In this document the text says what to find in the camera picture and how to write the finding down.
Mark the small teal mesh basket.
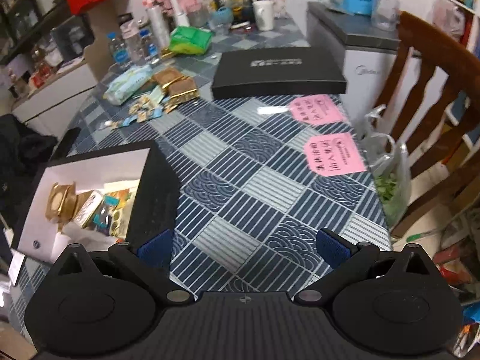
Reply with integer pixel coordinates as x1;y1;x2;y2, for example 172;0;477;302
208;7;233;35

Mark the pink paper card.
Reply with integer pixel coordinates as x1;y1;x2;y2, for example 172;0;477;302
304;133;366;177
289;94;345;126

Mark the pink paper card far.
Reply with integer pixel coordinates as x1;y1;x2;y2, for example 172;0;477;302
289;94;345;126

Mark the blue plastic basket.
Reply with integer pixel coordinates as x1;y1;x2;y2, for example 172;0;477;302
333;0;374;16

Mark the white ceramic mug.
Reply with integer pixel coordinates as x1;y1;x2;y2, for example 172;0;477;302
253;0;275;32

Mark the gold mooncake packet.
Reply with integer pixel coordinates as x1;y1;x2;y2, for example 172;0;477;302
152;67;184;90
168;77;199;107
46;182;77;224

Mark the green tissue pack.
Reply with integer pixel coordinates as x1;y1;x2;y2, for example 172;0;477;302
168;26;213;55

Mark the patterned blue tablecloth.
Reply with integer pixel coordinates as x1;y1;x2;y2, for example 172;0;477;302
70;19;391;293

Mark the white cloth glove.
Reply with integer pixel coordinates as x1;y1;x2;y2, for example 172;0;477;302
49;222;123;263

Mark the pink paper card near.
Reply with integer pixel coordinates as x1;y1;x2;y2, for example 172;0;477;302
304;133;366;177

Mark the open black gift box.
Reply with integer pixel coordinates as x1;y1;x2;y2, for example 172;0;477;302
12;141;181;269

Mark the small clear dropper bottle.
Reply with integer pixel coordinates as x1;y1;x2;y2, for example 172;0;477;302
97;120;112;130

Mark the plastic bag with vegetables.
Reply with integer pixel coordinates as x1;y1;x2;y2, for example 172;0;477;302
360;105;411;232

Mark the white bookshelf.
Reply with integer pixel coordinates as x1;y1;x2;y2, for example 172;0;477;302
440;0;480;54

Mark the wooden chair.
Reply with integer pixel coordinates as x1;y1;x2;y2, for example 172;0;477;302
371;10;480;241

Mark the teal silver candy wrapper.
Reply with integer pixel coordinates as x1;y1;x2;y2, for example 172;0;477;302
93;195;120;230

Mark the white desk lamp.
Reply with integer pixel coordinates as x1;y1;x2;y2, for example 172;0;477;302
169;0;191;27

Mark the white mini fridge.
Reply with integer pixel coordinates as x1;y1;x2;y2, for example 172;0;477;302
307;2;447;124

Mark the cream snack bag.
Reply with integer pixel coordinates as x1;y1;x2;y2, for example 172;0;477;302
103;186;137;239

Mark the gold snack box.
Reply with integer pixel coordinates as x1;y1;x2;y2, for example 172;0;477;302
73;190;103;228

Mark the clear water jug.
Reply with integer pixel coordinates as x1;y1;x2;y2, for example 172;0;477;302
371;0;400;32

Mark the black jacket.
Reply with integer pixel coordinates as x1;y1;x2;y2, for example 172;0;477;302
0;114;58;228

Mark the light blue wet wipes pack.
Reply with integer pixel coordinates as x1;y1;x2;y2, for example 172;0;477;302
103;65;153;106

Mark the small water bottle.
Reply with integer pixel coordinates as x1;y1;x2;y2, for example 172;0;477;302
140;29;160;66
107;32;131;70

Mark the black box lid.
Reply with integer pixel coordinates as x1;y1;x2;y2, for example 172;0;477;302
211;47;347;100

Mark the white power adapter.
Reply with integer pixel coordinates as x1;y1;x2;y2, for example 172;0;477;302
3;228;25;286

